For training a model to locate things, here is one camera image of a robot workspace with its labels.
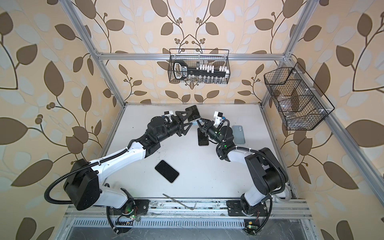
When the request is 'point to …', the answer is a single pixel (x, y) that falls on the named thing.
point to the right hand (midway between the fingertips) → (195, 120)
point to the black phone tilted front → (167, 171)
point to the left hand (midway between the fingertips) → (193, 115)
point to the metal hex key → (183, 205)
